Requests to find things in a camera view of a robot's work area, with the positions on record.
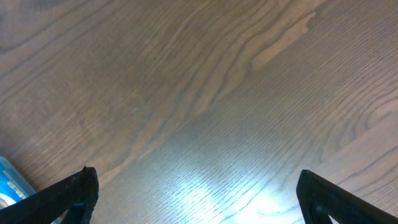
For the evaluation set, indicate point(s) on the blue Kool Fever box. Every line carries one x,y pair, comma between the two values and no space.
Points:
14,187

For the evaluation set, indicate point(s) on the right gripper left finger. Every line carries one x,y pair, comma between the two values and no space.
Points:
75,197

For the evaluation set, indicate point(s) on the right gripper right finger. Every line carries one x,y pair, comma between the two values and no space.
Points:
322,201

